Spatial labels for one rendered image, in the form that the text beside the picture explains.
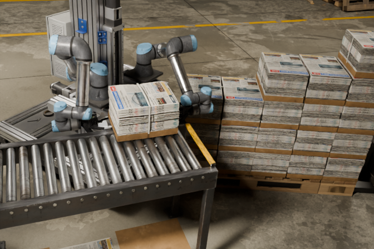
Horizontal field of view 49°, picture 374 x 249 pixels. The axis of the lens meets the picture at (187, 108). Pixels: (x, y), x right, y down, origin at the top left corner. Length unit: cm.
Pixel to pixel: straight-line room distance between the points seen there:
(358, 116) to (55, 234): 231
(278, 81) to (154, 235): 138
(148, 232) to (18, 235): 87
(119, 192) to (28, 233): 111
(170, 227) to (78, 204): 106
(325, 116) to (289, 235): 90
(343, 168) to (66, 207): 220
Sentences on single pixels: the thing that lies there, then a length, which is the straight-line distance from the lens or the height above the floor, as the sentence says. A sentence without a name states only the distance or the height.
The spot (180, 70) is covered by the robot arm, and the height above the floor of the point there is 108.
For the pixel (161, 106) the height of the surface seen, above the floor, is 102.
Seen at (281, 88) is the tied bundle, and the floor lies 94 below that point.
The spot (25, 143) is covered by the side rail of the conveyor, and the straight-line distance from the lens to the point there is 255.
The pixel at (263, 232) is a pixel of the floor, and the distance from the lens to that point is 317.
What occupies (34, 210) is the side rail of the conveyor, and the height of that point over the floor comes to 76.
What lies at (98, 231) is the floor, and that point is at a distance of 307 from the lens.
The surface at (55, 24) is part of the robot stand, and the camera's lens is 316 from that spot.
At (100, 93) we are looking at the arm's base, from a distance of 287.
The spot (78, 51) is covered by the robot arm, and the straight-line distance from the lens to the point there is 244.
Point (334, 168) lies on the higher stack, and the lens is 351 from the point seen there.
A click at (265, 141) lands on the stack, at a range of 321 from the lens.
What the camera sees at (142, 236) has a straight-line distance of 302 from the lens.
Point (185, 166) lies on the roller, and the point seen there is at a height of 80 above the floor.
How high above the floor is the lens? 223
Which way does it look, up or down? 30 degrees down
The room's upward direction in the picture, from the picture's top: 5 degrees clockwise
